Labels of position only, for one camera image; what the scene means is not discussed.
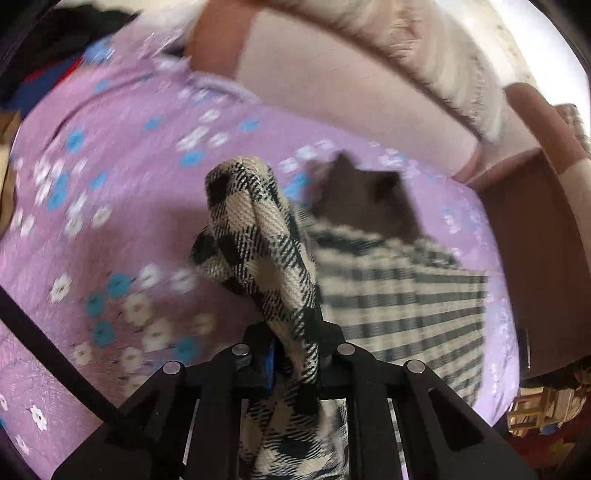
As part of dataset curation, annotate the blue and red clothing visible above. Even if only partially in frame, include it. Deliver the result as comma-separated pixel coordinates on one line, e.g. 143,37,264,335
9,53,90,109

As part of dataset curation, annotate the beige black checked coat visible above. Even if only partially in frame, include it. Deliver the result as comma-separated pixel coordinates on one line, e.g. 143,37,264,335
191,152,490,480

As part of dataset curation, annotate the light wooden rack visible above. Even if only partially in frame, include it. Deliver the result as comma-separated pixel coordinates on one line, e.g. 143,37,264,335
507,385,591,439

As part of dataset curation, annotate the pink padded headboard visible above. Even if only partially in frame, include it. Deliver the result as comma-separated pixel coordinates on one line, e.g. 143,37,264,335
187,0,591,384

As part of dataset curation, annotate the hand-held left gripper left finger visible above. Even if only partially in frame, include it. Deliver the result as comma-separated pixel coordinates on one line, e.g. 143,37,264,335
51,324,279,480

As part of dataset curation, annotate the striped beige bolster pillow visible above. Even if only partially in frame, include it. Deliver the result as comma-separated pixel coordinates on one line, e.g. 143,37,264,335
272,0,511,144

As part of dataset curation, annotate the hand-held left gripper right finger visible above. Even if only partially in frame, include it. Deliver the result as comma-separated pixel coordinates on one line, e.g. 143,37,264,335
315,308,539,480

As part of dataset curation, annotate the black garment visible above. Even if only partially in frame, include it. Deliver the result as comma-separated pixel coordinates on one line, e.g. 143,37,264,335
0,4,139,100

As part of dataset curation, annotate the purple floral bedsheet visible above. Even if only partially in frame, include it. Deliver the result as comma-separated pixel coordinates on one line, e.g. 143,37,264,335
0,28,520,467

